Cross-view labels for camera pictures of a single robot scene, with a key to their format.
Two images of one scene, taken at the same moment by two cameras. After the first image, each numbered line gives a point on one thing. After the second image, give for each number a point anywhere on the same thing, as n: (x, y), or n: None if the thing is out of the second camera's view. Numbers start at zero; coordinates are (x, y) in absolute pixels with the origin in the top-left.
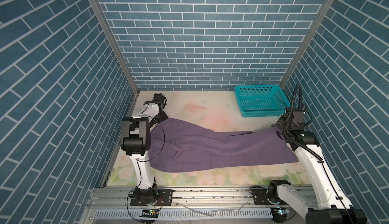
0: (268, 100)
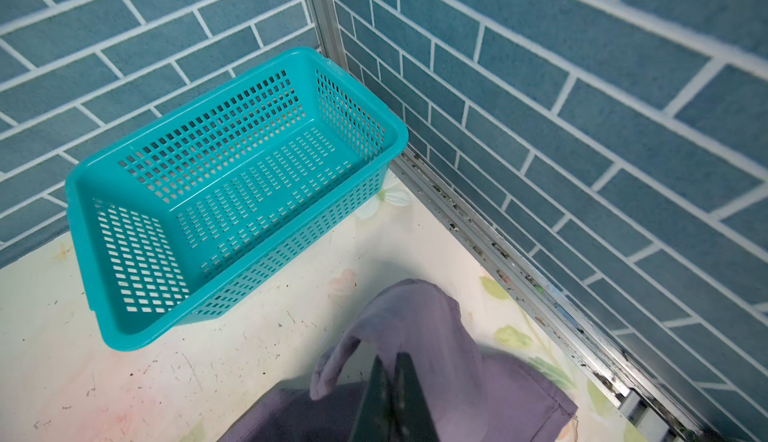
0: (203, 198)
